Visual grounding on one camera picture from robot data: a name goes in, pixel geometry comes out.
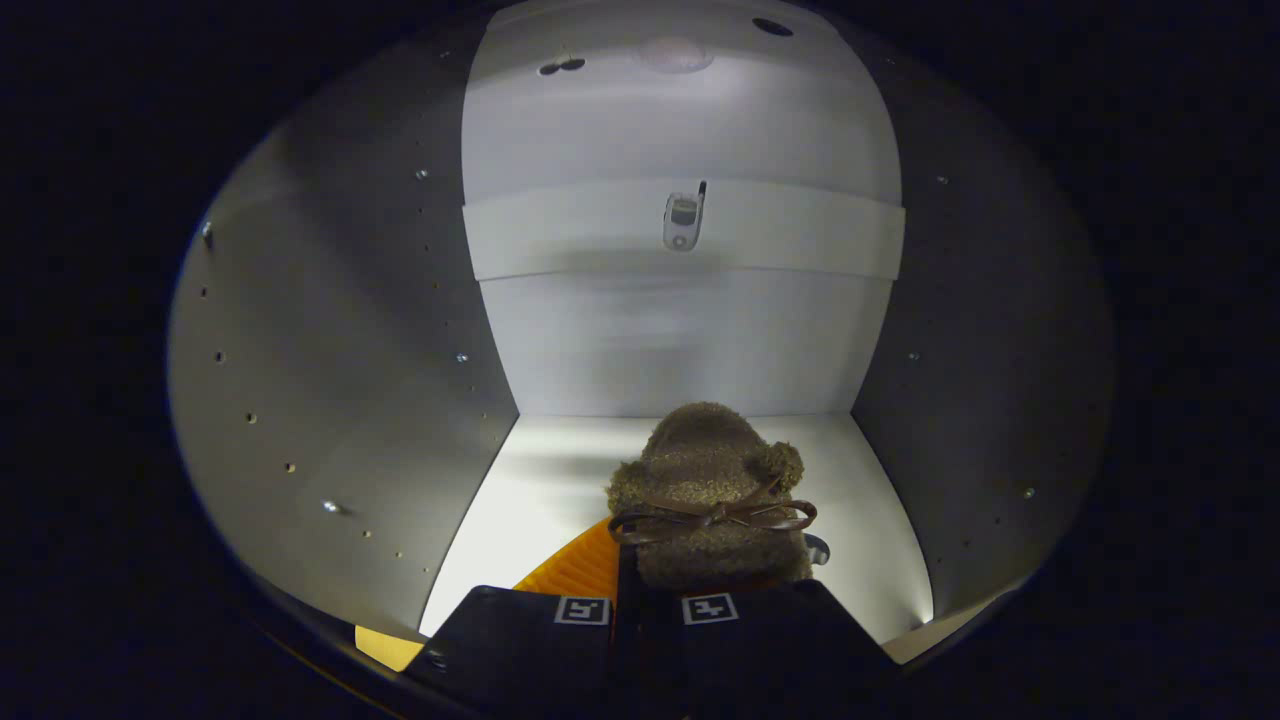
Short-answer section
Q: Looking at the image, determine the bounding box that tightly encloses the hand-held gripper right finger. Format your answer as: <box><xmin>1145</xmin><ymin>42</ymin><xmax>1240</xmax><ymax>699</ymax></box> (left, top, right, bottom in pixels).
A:
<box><xmin>638</xmin><ymin>578</ymin><xmax>898</xmax><ymax>720</ymax></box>

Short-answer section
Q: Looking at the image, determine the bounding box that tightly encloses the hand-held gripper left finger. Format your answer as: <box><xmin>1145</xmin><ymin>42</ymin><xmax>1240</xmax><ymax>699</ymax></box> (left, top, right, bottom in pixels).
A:
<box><xmin>405</xmin><ymin>515</ymin><xmax>629</xmax><ymax>720</ymax></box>

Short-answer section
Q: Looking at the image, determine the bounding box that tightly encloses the brown fuzzy slipper shoe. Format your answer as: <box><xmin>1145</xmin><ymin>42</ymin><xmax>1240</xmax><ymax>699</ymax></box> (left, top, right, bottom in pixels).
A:
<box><xmin>605</xmin><ymin>402</ymin><xmax>833</xmax><ymax>593</ymax></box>

